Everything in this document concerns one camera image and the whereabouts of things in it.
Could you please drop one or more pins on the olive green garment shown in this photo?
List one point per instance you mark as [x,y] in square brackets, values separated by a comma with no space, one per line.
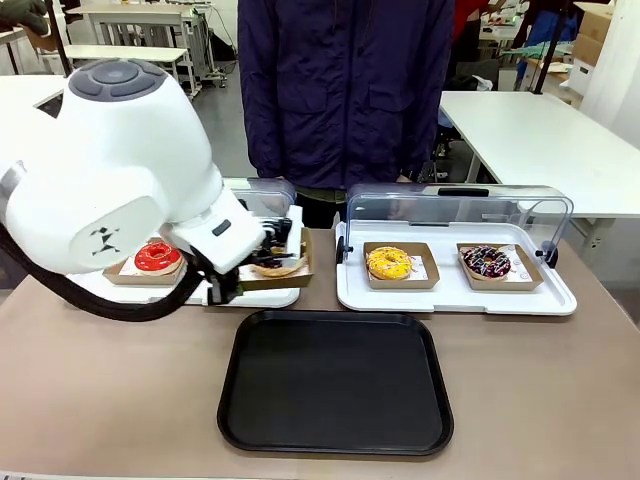
[20,12]

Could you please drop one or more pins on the black pole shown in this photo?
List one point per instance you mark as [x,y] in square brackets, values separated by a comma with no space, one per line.
[547,50]
[59,35]

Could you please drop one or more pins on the red glazed donut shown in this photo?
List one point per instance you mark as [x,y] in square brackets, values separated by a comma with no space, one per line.
[157,259]

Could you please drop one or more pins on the white display case base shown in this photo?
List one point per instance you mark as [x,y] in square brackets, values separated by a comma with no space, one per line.
[450,300]
[270,297]

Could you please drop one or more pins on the person's left hand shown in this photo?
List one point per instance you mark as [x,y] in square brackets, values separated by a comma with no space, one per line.
[405,177]

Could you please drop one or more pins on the person in red top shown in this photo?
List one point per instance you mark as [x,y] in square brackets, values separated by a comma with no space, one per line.
[472,30]

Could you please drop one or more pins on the large white table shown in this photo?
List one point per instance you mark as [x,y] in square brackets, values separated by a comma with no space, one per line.
[540,135]

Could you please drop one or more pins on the white bench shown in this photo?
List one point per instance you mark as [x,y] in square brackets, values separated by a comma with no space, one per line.
[125,54]

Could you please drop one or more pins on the brown cardboard donut tray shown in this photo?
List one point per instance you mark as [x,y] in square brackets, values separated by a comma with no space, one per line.
[400,284]
[280,282]
[525,280]
[120,277]

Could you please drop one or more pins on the dark purple sprinkled donut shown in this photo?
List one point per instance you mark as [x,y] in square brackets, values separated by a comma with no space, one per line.
[486,261]

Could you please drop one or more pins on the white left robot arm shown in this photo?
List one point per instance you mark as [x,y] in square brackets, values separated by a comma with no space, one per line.
[125,150]

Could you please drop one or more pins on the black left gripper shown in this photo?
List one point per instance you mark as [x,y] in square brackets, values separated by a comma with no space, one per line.
[217,290]

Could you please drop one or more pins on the white workbench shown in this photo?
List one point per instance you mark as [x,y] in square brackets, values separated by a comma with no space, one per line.
[135,12]

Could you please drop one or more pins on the white storage box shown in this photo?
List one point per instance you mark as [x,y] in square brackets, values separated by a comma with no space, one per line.
[582,72]

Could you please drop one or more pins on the chocolate sprinkled donut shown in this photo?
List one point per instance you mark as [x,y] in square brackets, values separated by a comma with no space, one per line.
[277,271]

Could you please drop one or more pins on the clear display case lid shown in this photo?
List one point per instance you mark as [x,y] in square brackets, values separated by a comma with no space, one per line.
[450,207]
[270,192]

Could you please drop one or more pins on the yellow glazed donut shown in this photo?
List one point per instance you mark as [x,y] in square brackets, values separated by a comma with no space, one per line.
[389,263]

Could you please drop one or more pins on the black serving tray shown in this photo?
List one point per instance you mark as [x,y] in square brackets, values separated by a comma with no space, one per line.
[335,380]

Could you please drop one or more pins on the green cloth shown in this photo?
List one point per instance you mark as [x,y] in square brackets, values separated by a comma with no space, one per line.
[540,51]

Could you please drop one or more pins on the person in navy jacket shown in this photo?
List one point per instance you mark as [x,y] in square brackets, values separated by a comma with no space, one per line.
[340,90]

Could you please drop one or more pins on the brown cardboard box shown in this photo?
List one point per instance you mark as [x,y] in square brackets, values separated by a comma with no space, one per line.
[592,30]

